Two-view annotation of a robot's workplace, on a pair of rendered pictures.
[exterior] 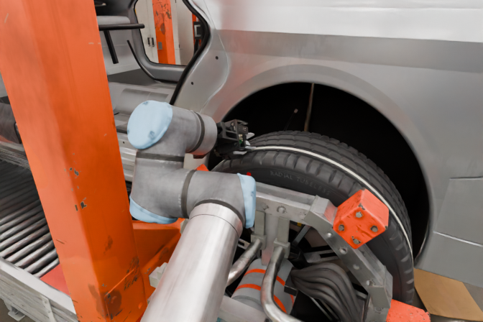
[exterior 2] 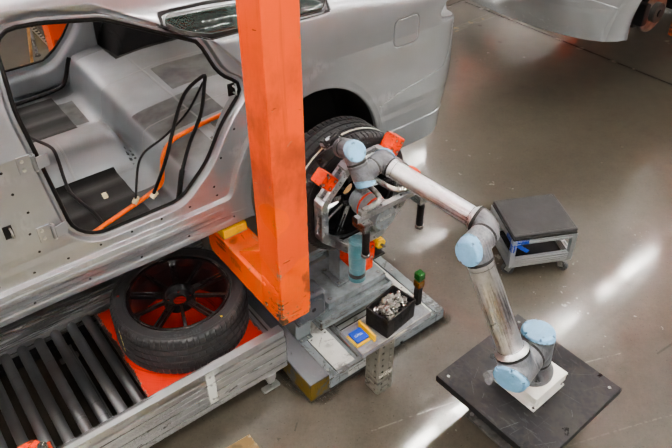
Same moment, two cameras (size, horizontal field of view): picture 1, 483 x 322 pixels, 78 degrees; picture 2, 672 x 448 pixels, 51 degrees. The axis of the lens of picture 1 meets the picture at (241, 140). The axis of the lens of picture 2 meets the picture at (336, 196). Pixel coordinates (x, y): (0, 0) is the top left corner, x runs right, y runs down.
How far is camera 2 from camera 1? 2.83 m
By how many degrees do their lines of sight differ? 55
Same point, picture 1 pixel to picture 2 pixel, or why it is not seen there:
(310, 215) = not seen: hidden behind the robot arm
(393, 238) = not seen: hidden behind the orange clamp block
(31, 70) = (298, 162)
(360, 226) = (397, 145)
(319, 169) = (367, 134)
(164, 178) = (370, 166)
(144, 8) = not seen: outside the picture
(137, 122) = (354, 152)
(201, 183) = (379, 159)
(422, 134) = (368, 91)
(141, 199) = (369, 177)
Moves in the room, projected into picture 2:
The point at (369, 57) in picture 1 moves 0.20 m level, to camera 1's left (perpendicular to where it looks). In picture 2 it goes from (342, 66) to (323, 85)
